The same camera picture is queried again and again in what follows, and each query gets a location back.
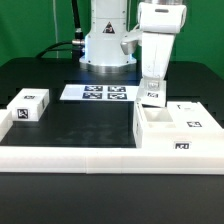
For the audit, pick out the small white cabinet top block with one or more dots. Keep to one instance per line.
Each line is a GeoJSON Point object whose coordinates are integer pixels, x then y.
{"type": "Point", "coordinates": [29, 104]}

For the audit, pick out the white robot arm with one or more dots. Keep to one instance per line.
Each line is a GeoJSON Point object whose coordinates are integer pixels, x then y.
{"type": "Point", "coordinates": [112, 40]}

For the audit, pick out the white cabinet door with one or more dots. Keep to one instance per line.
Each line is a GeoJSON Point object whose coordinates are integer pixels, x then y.
{"type": "Point", "coordinates": [191, 117]}
{"type": "Point", "coordinates": [152, 92]}

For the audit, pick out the white cabinet body box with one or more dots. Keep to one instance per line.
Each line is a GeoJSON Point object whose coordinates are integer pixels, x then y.
{"type": "Point", "coordinates": [151, 131]}

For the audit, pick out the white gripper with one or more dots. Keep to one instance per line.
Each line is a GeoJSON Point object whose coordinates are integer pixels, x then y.
{"type": "Point", "coordinates": [156, 51]}

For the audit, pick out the white U-shaped fence frame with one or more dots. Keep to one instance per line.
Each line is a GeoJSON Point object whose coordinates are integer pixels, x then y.
{"type": "Point", "coordinates": [111, 160]}

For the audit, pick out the white marker sheet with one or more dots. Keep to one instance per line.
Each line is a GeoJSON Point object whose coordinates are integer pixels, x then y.
{"type": "Point", "coordinates": [75, 92]}

